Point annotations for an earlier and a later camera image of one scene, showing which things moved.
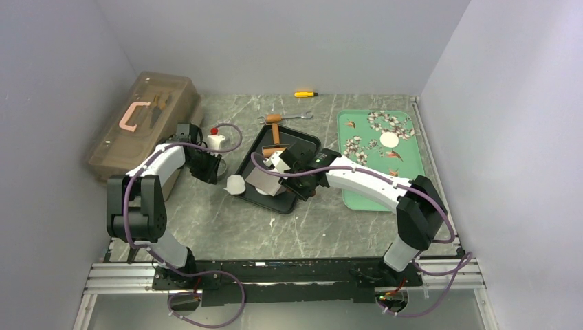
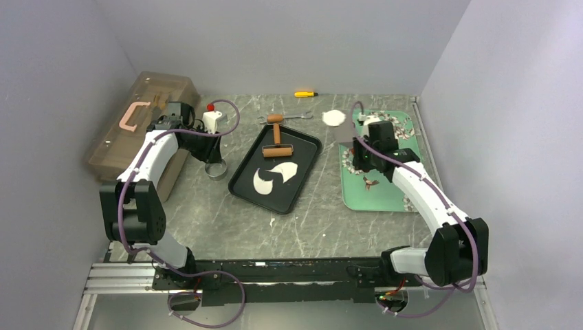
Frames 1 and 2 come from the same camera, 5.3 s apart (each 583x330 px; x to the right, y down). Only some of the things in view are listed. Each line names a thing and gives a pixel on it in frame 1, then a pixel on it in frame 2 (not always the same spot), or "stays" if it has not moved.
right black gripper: [287, 181] to [357, 161]
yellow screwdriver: [305, 94] stays
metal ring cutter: [222, 168] stays
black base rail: [275, 282] stays
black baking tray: [283, 200] stays
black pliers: [133, 252] stays
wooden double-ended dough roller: [274, 119] stays
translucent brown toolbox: [159, 102] stays
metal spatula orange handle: [266, 183] to [345, 133]
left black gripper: [210, 174] to [212, 152]
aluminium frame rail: [122, 278] stays
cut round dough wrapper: [235, 184] to [333, 117]
